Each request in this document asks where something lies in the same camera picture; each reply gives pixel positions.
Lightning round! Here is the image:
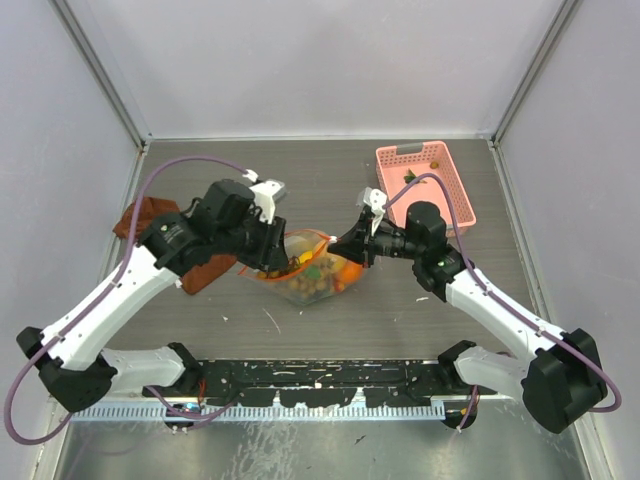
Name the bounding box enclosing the loose green leaf sprig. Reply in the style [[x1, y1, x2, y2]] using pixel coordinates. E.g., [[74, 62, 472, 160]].
[[403, 169, 428, 185]]

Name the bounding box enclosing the brown longan bunch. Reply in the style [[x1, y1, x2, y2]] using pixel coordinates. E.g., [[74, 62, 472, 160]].
[[288, 257, 337, 299]]

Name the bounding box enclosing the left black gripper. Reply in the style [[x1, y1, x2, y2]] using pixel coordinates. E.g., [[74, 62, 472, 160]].
[[214, 206, 288, 271]]

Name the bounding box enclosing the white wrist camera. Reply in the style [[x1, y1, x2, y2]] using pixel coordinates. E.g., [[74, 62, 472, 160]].
[[356, 187, 388, 235], [243, 169, 287, 225]]

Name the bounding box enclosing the slotted cable duct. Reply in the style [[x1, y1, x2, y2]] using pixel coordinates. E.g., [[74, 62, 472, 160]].
[[72, 401, 446, 422]]

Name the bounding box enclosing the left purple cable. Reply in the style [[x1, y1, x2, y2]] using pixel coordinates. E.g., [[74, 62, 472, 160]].
[[3, 155, 259, 445]]

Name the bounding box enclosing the orange persimmon toy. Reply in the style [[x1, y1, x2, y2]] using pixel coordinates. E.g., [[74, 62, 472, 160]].
[[335, 261, 363, 285]]

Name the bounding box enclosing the brown cloth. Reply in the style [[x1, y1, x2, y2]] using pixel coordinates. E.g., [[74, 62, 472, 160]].
[[112, 196, 239, 297]]

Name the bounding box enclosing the pink plastic basket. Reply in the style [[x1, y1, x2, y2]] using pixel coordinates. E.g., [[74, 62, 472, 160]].
[[376, 141, 476, 237]]

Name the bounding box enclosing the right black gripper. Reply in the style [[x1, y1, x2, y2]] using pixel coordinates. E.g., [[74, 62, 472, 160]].
[[327, 212, 423, 269]]

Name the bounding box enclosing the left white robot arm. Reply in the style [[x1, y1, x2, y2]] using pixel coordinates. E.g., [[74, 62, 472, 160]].
[[17, 179, 289, 413]]

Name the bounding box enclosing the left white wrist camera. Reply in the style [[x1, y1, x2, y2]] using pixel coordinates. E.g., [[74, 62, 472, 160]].
[[243, 169, 287, 225]]

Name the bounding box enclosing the clear orange-zip bag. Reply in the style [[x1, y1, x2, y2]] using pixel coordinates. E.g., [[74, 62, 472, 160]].
[[238, 229, 364, 306]]

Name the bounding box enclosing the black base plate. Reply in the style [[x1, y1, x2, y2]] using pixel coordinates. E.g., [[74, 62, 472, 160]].
[[158, 360, 472, 408]]

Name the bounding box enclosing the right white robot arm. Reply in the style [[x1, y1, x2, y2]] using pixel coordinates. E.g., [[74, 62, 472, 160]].
[[328, 201, 608, 434]]

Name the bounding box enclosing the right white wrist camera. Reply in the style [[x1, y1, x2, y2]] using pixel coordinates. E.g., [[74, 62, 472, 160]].
[[356, 187, 388, 235]]

